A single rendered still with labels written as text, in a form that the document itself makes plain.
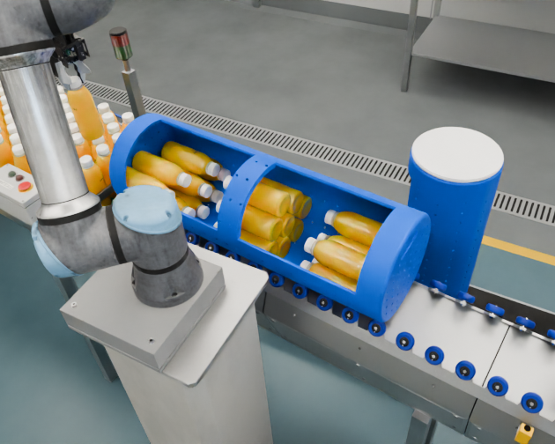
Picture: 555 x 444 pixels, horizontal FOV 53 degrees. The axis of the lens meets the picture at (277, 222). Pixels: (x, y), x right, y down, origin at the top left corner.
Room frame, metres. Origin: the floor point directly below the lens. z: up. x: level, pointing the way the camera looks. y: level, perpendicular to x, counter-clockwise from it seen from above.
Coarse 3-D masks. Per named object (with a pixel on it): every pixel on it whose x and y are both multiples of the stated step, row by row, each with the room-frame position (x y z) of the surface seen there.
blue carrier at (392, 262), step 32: (128, 128) 1.36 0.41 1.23; (160, 128) 1.46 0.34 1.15; (192, 128) 1.36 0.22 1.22; (128, 160) 1.34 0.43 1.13; (224, 160) 1.38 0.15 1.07; (256, 160) 1.16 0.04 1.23; (224, 192) 1.33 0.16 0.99; (320, 192) 1.18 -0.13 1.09; (352, 192) 1.02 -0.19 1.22; (192, 224) 1.10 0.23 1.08; (224, 224) 1.04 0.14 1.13; (320, 224) 1.14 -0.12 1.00; (384, 224) 0.89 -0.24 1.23; (416, 224) 0.89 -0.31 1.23; (256, 256) 0.97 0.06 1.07; (288, 256) 1.07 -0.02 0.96; (384, 256) 0.82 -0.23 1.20; (416, 256) 0.92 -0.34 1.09; (320, 288) 0.86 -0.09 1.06; (384, 288) 0.78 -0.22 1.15; (384, 320) 0.79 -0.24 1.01
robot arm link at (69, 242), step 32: (0, 0) 0.88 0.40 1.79; (32, 0) 0.89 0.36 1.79; (0, 32) 0.86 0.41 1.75; (32, 32) 0.88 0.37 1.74; (0, 64) 0.85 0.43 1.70; (32, 64) 0.86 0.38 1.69; (32, 96) 0.83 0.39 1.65; (32, 128) 0.81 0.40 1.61; (64, 128) 0.84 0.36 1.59; (32, 160) 0.79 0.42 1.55; (64, 160) 0.80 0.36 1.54; (64, 192) 0.77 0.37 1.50; (64, 224) 0.73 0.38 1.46; (96, 224) 0.75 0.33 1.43; (64, 256) 0.70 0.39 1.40; (96, 256) 0.71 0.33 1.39
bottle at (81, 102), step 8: (80, 88) 1.41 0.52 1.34; (72, 96) 1.39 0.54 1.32; (80, 96) 1.40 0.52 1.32; (88, 96) 1.41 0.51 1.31; (72, 104) 1.39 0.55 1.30; (80, 104) 1.39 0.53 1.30; (88, 104) 1.40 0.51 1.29; (72, 112) 1.40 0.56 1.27; (80, 112) 1.39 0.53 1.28; (88, 112) 1.40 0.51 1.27; (96, 112) 1.42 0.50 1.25; (80, 120) 1.39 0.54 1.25; (88, 120) 1.39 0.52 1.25; (96, 120) 1.41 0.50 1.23; (80, 128) 1.40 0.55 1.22; (88, 128) 1.39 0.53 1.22; (96, 128) 1.40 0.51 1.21; (88, 136) 1.39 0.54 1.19; (96, 136) 1.40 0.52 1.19
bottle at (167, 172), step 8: (144, 152) 1.35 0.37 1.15; (136, 160) 1.33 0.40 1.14; (144, 160) 1.32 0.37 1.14; (152, 160) 1.31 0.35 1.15; (160, 160) 1.31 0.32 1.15; (168, 160) 1.31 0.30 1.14; (136, 168) 1.32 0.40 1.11; (144, 168) 1.30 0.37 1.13; (152, 168) 1.29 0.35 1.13; (160, 168) 1.28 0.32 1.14; (168, 168) 1.27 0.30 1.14; (176, 168) 1.27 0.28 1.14; (152, 176) 1.28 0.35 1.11; (160, 176) 1.26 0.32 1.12; (168, 176) 1.25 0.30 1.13; (176, 176) 1.25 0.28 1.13; (168, 184) 1.25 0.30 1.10; (176, 184) 1.25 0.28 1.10
